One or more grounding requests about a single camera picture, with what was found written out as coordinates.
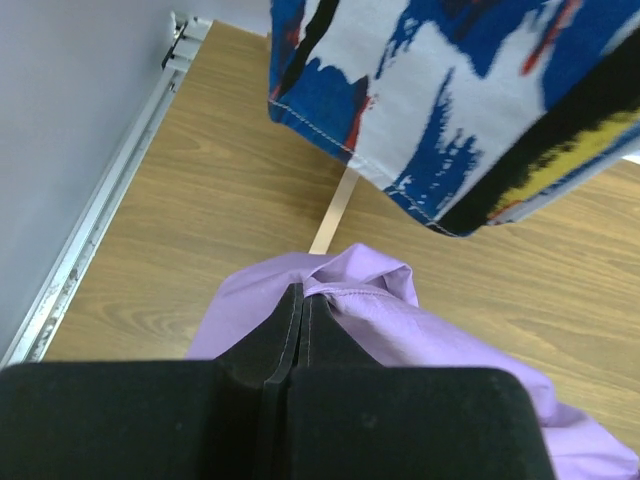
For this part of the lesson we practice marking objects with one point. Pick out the blue white patterned garment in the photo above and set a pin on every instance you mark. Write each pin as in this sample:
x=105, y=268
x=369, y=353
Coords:
x=465, y=113

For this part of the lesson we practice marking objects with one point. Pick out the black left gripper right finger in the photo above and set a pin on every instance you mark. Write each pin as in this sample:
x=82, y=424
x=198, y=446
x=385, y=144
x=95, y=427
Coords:
x=323, y=342

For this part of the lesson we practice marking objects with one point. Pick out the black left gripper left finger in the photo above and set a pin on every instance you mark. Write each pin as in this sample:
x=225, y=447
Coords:
x=270, y=348

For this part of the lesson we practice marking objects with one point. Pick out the aluminium rail frame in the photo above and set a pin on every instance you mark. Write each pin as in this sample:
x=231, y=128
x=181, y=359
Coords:
x=44, y=317

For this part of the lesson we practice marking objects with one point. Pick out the purple trousers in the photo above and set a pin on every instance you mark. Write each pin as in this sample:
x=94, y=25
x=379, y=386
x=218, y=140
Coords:
x=374, y=299

